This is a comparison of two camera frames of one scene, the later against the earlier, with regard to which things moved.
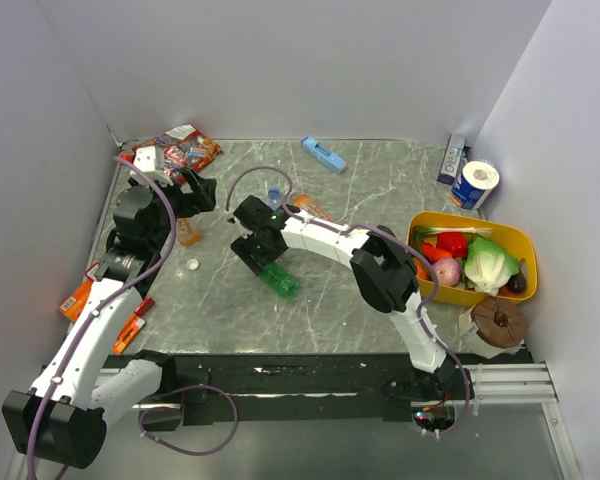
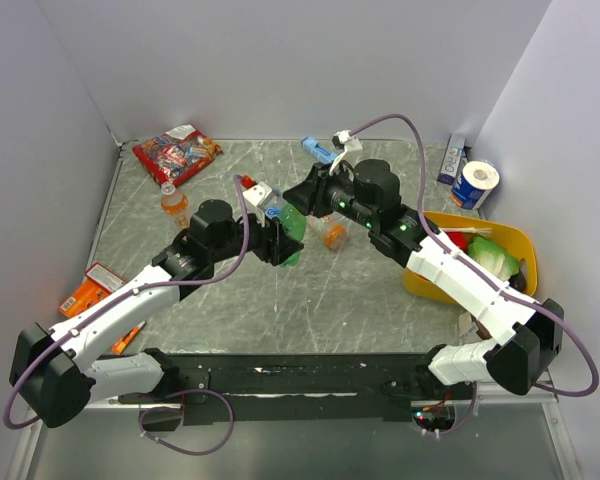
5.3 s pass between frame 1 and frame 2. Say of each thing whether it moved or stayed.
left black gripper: moved
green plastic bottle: moved
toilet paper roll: stayed
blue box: stayed
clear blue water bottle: stayed
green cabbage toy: stayed
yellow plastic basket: stayed
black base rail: stayed
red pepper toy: stayed
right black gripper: moved
